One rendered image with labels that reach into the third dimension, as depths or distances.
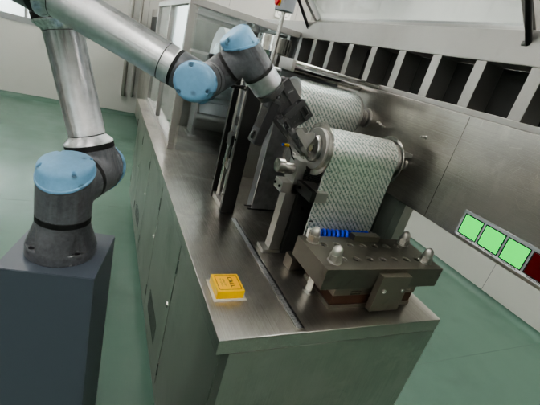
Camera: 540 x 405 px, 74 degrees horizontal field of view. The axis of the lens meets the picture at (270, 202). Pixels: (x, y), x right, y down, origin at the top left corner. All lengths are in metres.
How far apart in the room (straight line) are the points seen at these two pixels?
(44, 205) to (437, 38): 1.13
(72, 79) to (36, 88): 5.55
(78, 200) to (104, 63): 5.55
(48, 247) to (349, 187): 0.76
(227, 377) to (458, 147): 0.82
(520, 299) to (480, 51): 2.78
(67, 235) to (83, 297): 0.15
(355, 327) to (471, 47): 0.80
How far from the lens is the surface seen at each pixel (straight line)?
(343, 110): 1.24
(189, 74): 0.72
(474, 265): 3.86
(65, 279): 0.92
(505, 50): 1.12
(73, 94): 0.97
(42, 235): 0.93
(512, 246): 0.99
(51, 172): 0.87
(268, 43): 1.62
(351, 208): 1.08
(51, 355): 1.08
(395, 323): 1.05
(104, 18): 0.79
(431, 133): 1.17
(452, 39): 1.23
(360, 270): 0.93
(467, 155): 1.08
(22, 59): 6.48
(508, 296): 3.72
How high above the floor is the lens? 1.44
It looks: 21 degrees down
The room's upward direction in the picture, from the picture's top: 16 degrees clockwise
